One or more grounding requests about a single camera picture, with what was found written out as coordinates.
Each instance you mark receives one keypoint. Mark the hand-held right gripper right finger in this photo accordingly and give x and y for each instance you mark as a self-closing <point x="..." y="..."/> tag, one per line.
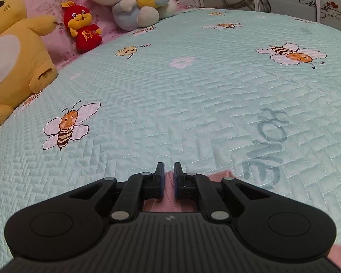
<point x="176" y="182"/>

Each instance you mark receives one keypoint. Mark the big yellow plush bear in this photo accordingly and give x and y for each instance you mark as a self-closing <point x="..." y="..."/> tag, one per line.
<point x="14" y="62"/>

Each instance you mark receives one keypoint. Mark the red plush doll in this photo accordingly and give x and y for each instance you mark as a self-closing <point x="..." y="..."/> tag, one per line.
<point x="83" y="25"/>

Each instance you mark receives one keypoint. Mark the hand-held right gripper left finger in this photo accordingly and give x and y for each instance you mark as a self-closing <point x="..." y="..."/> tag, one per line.
<point x="160" y="182"/>

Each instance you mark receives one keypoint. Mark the pink shirt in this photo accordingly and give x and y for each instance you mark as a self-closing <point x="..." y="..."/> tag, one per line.
<point x="169" y="202"/>

